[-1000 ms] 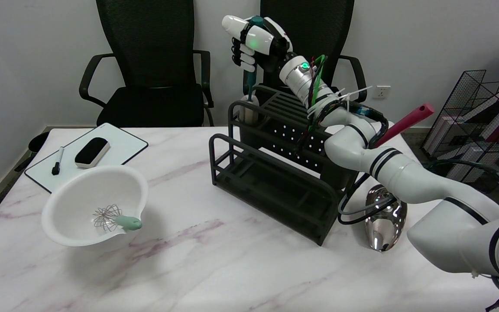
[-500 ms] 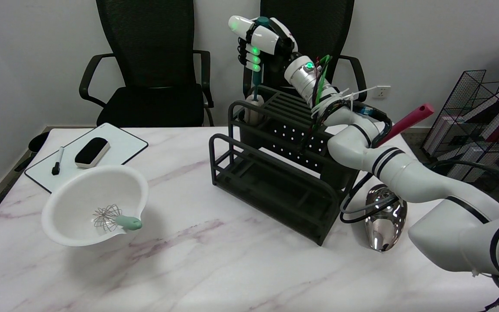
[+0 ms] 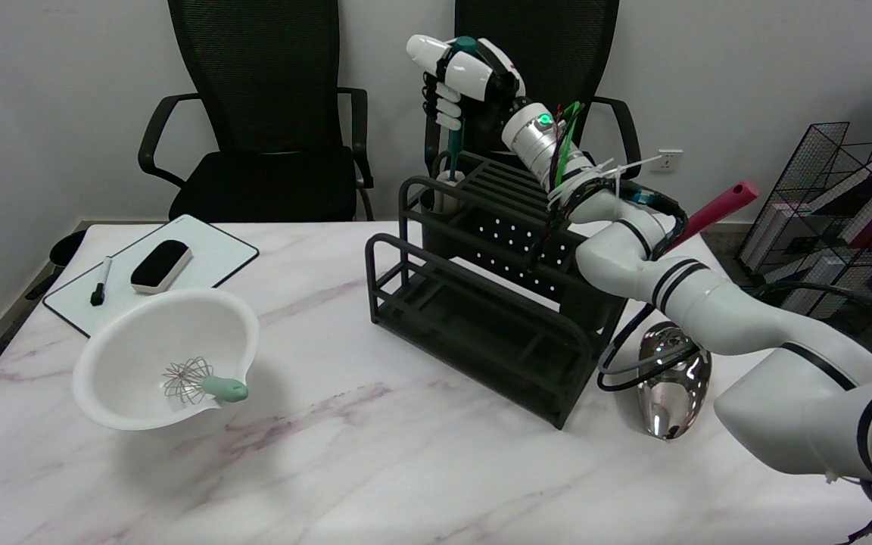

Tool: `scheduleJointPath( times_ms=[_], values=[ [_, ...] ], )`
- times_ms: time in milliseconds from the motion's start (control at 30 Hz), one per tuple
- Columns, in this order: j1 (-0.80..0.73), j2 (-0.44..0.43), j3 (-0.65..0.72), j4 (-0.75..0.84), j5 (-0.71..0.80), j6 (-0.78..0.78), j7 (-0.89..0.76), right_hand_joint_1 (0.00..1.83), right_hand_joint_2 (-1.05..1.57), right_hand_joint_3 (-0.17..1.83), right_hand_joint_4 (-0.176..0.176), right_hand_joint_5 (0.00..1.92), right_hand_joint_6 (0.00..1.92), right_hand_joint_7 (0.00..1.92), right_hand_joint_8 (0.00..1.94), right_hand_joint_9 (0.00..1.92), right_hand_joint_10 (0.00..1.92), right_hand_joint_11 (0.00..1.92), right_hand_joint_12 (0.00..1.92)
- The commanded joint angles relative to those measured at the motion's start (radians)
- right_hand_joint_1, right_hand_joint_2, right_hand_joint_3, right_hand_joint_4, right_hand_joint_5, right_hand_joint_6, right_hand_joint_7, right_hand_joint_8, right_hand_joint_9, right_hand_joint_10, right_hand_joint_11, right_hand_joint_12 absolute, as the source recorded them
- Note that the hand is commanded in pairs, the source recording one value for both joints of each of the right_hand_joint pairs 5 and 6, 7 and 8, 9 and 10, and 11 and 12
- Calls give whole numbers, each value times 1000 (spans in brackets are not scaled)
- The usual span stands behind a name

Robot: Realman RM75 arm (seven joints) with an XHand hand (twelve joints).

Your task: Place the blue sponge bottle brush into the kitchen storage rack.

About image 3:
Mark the wire whisk green handle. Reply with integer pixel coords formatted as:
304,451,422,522
161,357,249,407

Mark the black white board eraser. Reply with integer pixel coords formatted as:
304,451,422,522
130,240,194,294

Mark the black kitchen storage rack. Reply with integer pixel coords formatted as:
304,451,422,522
365,150,630,430

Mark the red spatula handle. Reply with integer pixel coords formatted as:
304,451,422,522
663,180,759,254

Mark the white plastic mixing bowl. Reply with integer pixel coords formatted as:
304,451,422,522
73,288,261,431

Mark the shiny steel ladle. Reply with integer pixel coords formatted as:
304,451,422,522
637,321,712,441

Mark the white leaning book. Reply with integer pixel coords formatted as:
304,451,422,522
750,160,872,262

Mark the black wire book rack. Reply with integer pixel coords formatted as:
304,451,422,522
735,121,872,372

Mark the black round floor object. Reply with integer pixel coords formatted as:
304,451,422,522
25,229,89,301

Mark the blue sponge bottle brush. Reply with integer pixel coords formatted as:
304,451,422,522
434,36,480,213

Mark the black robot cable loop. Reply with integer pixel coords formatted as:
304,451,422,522
596,301,703,393

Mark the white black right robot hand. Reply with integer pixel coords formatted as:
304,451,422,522
406,34,529,135

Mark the black whiteboard marker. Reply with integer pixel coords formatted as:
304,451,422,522
90,257,114,307

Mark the small white whiteboard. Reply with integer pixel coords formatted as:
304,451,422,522
42,214,260,338

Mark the black mesh office chair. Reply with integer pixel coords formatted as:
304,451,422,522
425,0,643,199
138,0,375,223

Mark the green robot cable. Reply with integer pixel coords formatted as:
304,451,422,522
552,101,585,192

